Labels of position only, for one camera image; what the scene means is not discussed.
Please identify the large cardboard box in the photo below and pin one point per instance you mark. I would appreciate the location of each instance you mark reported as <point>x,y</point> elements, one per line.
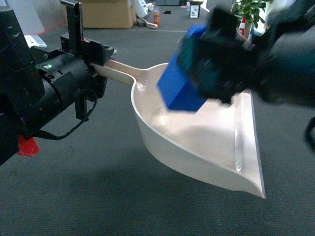
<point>107,14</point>

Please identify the beige plastic dustpan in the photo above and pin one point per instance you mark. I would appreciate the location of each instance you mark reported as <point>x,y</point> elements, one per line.
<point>217,144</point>

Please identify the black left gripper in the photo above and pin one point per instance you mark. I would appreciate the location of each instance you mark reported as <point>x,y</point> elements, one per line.
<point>70,71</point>

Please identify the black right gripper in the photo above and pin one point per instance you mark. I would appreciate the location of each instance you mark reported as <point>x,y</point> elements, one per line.
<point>219,61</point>

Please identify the wooden hand brush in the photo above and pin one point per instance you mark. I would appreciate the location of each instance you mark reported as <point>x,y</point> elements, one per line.
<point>143,23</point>

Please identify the orange can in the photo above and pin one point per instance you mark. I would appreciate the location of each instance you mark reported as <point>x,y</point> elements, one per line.
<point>157,19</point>

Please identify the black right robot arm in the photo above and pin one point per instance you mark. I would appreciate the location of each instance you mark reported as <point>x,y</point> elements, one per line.
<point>279,65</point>

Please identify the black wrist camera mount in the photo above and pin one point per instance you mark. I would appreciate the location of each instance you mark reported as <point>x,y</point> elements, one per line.
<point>72,44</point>

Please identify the red white traffic cone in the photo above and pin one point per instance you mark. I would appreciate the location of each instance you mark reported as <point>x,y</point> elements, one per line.
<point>242,26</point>

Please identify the blue plastic block part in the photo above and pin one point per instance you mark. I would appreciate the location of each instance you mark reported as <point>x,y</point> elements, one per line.
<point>177,90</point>

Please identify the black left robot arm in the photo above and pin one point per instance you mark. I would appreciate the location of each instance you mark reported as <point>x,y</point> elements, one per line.
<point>36,85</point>

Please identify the small framed sign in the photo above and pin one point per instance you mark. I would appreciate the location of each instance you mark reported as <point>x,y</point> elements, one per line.
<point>194,10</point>

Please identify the potted green plant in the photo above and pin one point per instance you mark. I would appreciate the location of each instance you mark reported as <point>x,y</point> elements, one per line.
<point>252,11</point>

